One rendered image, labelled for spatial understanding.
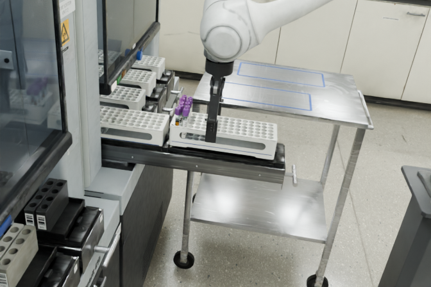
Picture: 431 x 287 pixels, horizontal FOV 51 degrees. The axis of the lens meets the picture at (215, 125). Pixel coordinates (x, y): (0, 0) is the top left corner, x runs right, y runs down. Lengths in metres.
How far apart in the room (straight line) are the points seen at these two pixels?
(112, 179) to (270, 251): 1.10
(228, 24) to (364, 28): 2.74
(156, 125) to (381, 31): 2.60
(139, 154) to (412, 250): 0.92
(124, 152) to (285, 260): 1.11
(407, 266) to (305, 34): 2.27
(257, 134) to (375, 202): 1.53
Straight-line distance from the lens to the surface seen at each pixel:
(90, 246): 1.05
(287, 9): 1.01
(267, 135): 1.27
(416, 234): 1.61
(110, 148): 1.32
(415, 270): 1.67
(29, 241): 0.94
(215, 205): 1.95
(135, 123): 1.31
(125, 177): 1.31
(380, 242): 2.45
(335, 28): 3.59
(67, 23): 0.99
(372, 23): 3.63
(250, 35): 0.98
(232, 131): 1.26
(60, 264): 0.96
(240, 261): 2.13
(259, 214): 1.94
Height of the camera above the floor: 1.50
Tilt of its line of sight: 29 degrees down
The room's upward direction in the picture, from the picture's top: 6 degrees clockwise
